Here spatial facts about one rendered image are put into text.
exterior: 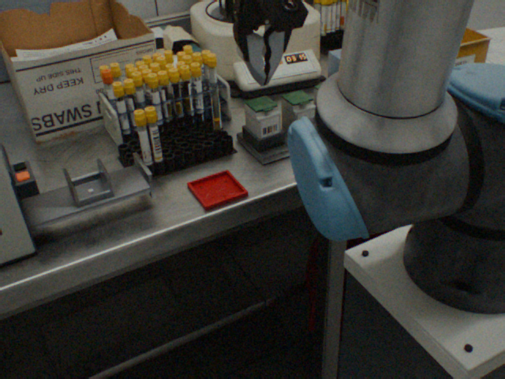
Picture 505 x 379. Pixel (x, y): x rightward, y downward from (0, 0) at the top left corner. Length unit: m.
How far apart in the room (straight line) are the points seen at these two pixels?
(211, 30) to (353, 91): 0.68
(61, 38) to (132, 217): 0.57
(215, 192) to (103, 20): 0.58
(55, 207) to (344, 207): 0.44
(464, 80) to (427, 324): 0.25
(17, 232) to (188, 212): 0.22
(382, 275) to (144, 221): 0.33
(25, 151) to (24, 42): 0.31
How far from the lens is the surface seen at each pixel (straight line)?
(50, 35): 1.25
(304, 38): 1.11
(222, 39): 1.07
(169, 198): 0.81
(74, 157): 0.95
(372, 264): 0.66
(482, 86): 0.53
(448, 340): 0.60
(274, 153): 0.87
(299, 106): 0.90
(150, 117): 0.81
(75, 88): 0.99
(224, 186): 0.82
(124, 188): 0.78
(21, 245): 0.76
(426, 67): 0.41
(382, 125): 0.43
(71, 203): 0.78
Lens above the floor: 1.35
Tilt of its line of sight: 35 degrees down
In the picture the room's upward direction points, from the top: 3 degrees counter-clockwise
